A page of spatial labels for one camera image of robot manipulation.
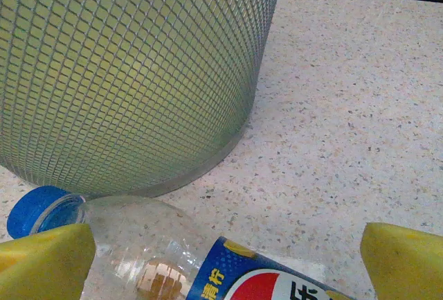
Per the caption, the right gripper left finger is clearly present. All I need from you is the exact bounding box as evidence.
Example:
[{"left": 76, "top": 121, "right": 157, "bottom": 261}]
[{"left": 0, "top": 222, "right": 96, "bottom": 300}]

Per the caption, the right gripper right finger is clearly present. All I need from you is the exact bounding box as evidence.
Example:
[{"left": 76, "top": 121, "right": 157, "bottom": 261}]
[{"left": 361, "top": 222, "right": 443, "bottom": 300}]

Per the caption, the Pepsi bottle with blue cap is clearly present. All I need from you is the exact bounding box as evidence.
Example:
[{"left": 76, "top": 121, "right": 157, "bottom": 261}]
[{"left": 6, "top": 185, "right": 357, "bottom": 300}]

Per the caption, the grey metal mesh bin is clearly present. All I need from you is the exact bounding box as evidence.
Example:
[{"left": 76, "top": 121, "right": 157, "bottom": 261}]
[{"left": 0, "top": 0, "right": 285, "bottom": 199}]

